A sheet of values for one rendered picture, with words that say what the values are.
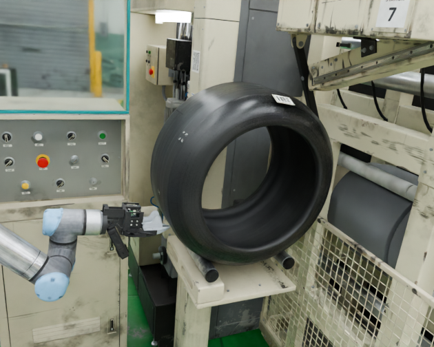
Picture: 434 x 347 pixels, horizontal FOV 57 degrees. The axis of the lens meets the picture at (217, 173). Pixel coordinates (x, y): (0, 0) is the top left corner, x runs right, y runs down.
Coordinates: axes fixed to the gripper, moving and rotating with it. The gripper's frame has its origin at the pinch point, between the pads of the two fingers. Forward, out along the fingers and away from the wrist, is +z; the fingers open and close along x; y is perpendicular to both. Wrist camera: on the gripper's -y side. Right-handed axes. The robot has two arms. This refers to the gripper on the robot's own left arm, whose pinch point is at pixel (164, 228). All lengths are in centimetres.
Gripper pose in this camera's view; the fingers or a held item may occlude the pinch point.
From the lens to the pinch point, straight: 127.3
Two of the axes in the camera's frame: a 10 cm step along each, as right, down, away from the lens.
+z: 9.0, 0.6, 4.2
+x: -3.8, -3.4, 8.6
